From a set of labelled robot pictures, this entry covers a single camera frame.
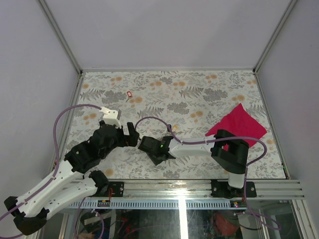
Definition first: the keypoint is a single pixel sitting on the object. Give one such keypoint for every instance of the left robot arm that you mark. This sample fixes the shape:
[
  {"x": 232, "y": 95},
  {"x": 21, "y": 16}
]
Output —
[{"x": 73, "y": 178}]

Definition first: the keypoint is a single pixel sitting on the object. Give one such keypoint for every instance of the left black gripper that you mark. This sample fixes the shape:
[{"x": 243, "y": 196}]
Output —
[{"x": 130, "y": 140}]

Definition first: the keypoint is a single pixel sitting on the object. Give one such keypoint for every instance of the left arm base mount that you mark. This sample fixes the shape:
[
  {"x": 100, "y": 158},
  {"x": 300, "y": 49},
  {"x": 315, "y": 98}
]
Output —
[{"x": 113, "y": 189}]

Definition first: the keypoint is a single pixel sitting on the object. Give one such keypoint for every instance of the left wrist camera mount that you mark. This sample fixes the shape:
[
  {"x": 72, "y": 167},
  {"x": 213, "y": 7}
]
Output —
[{"x": 111, "y": 116}]

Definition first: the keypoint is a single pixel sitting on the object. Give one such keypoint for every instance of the floral table mat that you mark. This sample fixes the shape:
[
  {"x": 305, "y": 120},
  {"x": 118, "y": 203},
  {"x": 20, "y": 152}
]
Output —
[{"x": 192, "y": 102}]

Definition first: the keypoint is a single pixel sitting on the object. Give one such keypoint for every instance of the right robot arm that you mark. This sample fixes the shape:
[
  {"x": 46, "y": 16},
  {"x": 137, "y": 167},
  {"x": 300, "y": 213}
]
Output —
[{"x": 225, "y": 148}]

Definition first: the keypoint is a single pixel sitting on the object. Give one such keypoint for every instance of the red tag key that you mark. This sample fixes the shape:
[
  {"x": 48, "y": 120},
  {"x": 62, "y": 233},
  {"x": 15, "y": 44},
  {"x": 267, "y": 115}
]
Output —
[{"x": 129, "y": 94}]

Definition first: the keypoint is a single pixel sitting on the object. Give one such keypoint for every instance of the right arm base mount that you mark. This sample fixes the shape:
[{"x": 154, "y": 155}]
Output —
[{"x": 221, "y": 189}]

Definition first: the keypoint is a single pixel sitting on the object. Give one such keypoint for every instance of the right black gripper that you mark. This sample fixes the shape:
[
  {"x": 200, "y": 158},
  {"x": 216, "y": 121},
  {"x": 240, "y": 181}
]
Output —
[{"x": 156, "y": 161}]

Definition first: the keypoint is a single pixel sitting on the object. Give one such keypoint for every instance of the slotted cable duct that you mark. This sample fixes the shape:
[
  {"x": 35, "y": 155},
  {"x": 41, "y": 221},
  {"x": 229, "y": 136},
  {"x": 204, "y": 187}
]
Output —
[{"x": 152, "y": 204}]

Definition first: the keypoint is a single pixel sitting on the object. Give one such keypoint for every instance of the silver keyring bunch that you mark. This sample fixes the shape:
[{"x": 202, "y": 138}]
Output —
[{"x": 167, "y": 135}]

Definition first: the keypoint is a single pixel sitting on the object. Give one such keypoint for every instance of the aluminium front rail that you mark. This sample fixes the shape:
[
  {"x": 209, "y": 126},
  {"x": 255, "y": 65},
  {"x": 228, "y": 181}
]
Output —
[{"x": 281, "y": 189}]

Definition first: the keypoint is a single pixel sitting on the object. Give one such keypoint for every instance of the pink cloth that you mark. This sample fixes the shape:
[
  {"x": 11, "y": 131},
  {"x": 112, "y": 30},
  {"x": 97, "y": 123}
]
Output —
[{"x": 239, "y": 123}]

